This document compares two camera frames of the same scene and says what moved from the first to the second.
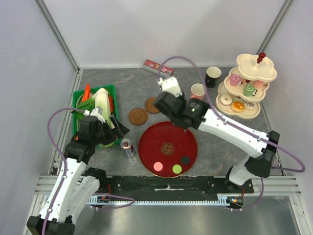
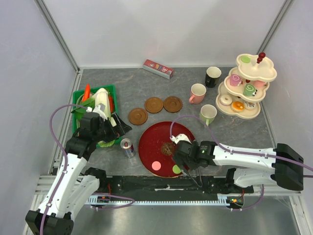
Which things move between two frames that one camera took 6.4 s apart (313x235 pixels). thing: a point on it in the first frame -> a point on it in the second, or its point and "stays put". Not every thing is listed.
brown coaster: [149, 106] stays put
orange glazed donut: [237, 105] stays put
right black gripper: [182, 98] -> [180, 161]
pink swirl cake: [259, 83] stays put
